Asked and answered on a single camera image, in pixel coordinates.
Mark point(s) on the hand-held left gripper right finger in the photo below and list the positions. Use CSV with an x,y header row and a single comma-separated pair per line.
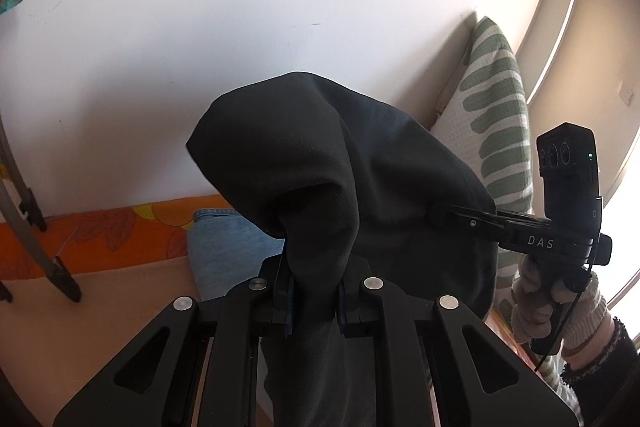
x,y
342,307

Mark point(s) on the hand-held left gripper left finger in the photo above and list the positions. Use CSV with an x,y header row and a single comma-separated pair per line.
x,y
289,307

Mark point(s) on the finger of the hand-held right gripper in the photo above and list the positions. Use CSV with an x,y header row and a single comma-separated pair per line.
x,y
475,222

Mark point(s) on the black pants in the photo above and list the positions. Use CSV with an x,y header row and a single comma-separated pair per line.
x,y
325,157

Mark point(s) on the person's right forearm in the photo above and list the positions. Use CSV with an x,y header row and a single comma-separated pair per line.
x,y
605,367

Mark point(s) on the person's right hand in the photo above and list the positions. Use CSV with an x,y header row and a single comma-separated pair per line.
x,y
527,302

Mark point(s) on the folded blue jeans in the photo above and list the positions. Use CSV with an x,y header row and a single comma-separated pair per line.
x,y
225,247

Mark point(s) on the green patterned white pillow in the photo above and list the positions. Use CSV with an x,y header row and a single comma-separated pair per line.
x,y
495,107

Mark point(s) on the peach blanket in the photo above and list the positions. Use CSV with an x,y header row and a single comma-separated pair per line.
x,y
125,297

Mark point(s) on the orange floral bedsheet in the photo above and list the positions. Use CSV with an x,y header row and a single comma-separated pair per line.
x,y
100,237

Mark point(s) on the white window frame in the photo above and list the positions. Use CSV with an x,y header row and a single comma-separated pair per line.
x,y
565,32

